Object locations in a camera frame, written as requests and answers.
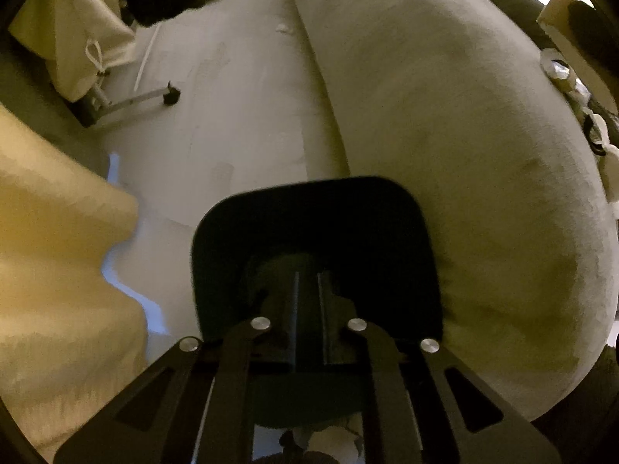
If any yellow curtain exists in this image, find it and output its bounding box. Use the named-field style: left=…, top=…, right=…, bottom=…
left=1, top=110, right=147, bottom=461

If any beige hanging coat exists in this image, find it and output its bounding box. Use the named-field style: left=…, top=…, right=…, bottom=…
left=9, top=0, right=137, bottom=103

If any grey bed with mattress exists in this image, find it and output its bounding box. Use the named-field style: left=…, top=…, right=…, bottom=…
left=295, top=0, right=618, bottom=420

